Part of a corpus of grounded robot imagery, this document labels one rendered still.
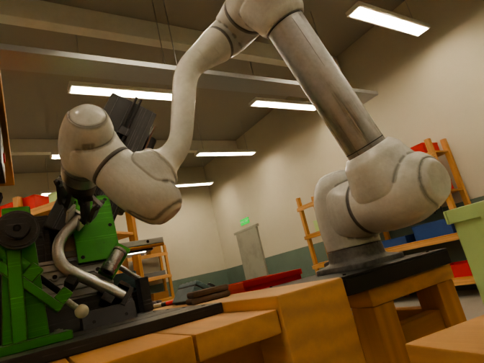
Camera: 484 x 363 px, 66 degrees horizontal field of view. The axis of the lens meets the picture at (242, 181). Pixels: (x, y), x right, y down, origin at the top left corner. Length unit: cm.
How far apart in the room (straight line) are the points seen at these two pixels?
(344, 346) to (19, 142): 846
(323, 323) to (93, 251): 71
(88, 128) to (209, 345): 46
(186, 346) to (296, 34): 72
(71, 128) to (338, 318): 59
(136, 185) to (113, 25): 484
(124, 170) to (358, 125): 54
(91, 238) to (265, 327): 70
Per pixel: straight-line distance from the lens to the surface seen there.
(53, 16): 538
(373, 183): 91
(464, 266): 593
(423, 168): 89
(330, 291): 66
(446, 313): 111
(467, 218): 54
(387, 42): 725
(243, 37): 108
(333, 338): 66
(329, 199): 105
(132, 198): 76
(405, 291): 99
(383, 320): 93
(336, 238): 105
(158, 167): 78
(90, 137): 78
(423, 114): 668
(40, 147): 882
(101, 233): 117
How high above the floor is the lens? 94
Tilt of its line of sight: 14 degrees up
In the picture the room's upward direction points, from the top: 13 degrees counter-clockwise
